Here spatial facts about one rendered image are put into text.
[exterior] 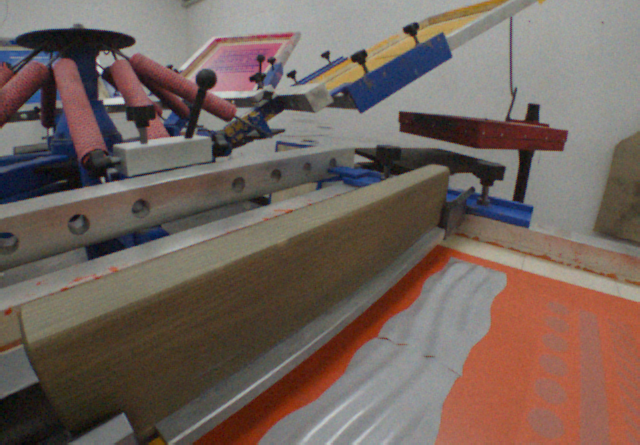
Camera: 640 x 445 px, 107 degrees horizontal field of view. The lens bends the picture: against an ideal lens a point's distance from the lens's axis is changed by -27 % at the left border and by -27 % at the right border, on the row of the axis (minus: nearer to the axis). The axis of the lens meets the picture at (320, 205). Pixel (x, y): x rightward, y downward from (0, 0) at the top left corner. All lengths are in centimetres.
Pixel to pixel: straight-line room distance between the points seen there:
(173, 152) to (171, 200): 8
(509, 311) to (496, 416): 12
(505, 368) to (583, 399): 6
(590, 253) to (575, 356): 19
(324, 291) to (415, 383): 8
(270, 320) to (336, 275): 6
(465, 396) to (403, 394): 4
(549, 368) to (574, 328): 7
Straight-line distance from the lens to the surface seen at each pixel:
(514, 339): 29
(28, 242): 36
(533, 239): 45
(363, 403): 21
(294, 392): 22
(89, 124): 62
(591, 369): 30
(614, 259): 47
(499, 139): 114
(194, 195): 40
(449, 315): 29
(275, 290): 17
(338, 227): 19
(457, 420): 22
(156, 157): 42
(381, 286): 25
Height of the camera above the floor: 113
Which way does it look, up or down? 18 degrees down
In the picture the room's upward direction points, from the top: 2 degrees clockwise
